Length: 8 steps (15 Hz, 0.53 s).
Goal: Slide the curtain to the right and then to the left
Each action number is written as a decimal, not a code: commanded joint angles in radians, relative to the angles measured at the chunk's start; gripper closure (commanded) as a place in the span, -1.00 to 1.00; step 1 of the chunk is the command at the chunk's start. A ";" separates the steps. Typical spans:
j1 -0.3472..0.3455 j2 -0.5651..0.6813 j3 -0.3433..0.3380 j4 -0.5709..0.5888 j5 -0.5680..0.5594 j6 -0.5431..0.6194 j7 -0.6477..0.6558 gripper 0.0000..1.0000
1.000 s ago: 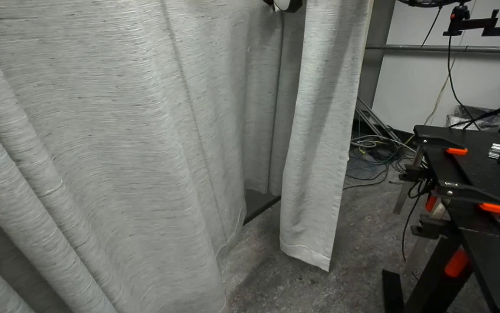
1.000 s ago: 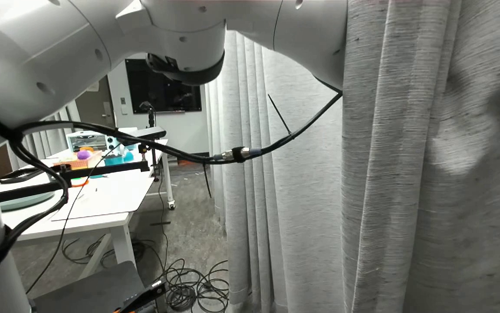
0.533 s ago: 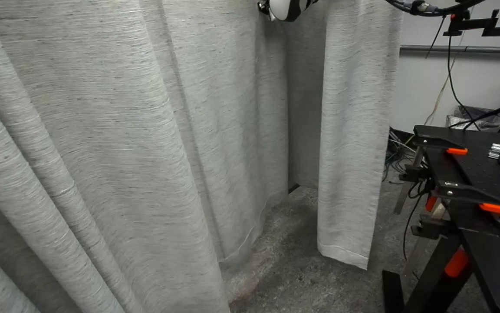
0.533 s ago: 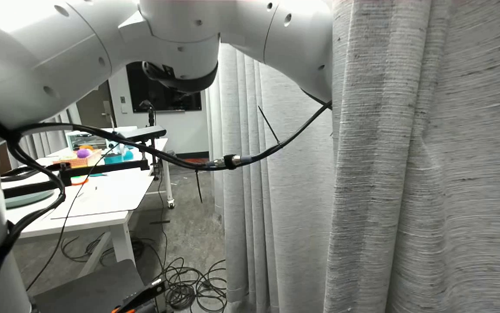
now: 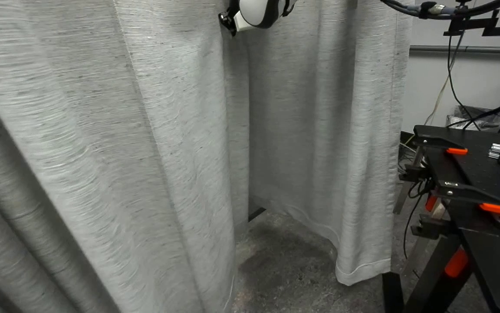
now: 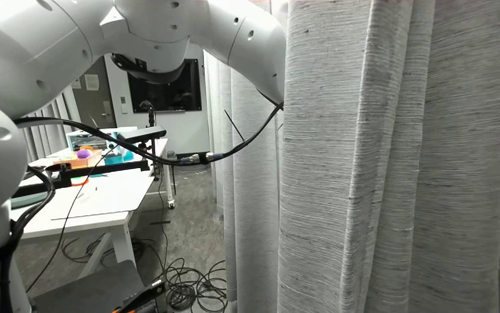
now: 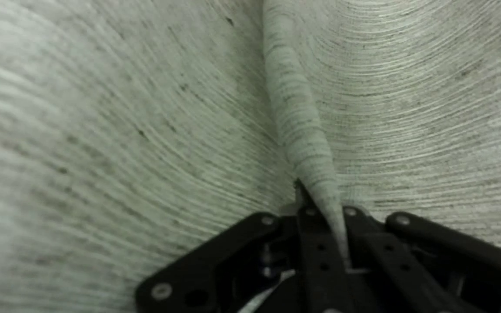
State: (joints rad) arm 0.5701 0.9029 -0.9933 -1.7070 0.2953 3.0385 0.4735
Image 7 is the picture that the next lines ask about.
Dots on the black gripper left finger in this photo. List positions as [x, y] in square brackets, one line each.
[313, 262]

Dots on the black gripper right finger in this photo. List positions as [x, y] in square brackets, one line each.
[424, 267]

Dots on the grey woven curtain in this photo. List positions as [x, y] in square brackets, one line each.
[116, 116]

